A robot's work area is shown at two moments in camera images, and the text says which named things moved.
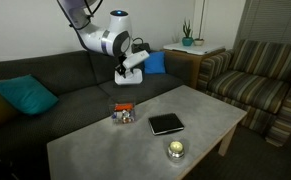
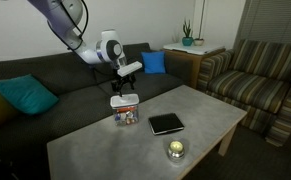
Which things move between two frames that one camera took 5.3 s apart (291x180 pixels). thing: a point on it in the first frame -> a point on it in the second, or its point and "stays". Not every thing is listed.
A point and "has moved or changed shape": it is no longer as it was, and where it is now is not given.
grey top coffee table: (112, 151) stays
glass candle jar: (176, 151) stays
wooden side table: (185, 61) stays
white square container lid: (131, 78) has moved or changed shape
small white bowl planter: (198, 41) stays
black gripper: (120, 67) -> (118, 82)
